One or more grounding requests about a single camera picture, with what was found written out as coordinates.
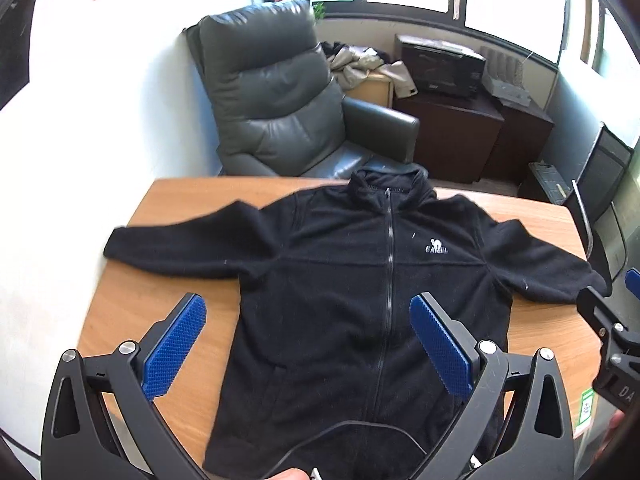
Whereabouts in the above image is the green white sticker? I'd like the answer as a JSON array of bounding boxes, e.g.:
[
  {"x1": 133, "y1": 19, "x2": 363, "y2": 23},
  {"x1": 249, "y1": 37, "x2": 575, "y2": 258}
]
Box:
[{"x1": 577, "y1": 390, "x2": 599, "y2": 434}]

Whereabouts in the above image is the black office chair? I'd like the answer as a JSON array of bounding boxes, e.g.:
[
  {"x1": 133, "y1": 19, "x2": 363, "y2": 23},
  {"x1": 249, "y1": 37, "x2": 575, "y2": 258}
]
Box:
[{"x1": 570, "y1": 122, "x2": 640, "y2": 301}]

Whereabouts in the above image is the black fleece jacket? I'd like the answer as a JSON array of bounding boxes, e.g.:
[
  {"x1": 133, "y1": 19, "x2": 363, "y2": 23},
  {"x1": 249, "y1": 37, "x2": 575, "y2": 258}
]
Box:
[{"x1": 102, "y1": 167, "x2": 608, "y2": 480}]

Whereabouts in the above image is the dark wooden cabinet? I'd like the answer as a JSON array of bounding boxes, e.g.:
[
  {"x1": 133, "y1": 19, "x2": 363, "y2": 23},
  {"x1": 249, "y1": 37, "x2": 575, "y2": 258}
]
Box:
[
  {"x1": 482, "y1": 100, "x2": 556, "y2": 184},
  {"x1": 391, "y1": 91, "x2": 506, "y2": 184}
]

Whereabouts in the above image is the grey leather armchair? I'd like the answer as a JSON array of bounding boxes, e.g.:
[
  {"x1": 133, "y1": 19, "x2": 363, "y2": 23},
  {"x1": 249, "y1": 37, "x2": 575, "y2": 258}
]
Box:
[{"x1": 185, "y1": 0, "x2": 421, "y2": 181}]

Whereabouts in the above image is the light wooden cabinet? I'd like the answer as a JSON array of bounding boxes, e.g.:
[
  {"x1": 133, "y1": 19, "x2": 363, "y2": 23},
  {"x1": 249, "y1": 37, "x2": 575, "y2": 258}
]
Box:
[{"x1": 344, "y1": 72, "x2": 394, "y2": 109}]

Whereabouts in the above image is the black cable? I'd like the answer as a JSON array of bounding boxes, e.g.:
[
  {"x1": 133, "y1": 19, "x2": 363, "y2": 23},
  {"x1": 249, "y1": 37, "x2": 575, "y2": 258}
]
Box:
[{"x1": 272, "y1": 420, "x2": 432, "y2": 480}]

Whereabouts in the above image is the person's right hand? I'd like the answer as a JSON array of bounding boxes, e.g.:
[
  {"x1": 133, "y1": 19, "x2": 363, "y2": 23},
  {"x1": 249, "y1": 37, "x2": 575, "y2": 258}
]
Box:
[{"x1": 597, "y1": 409, "x2": 627, "y2": 461}]

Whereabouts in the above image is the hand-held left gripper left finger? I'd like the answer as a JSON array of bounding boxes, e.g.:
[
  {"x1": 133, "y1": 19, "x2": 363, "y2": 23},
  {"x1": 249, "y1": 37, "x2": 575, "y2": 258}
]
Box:
[{"x1": 40, "y1": 292, "x2": 211, "y2": 480}]

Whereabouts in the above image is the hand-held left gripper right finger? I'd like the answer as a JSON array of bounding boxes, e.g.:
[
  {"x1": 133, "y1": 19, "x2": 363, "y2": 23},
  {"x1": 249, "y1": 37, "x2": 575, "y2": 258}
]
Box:
[{"x1": 409, "y1": 291, "x2": 576, "y2": 480}]

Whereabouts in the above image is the black floor crate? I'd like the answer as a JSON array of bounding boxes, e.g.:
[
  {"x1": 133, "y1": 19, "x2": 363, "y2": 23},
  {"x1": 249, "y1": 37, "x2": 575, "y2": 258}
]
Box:
[{"x1": 519, "y1": 161, "x2": 574, "y2": 207}]

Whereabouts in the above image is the beige clothes pile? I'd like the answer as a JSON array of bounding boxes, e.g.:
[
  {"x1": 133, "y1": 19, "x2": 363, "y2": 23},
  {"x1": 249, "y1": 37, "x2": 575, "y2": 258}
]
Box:
[{"x1": 327, "y1": 44, "x2": 419, "y2": 97}]

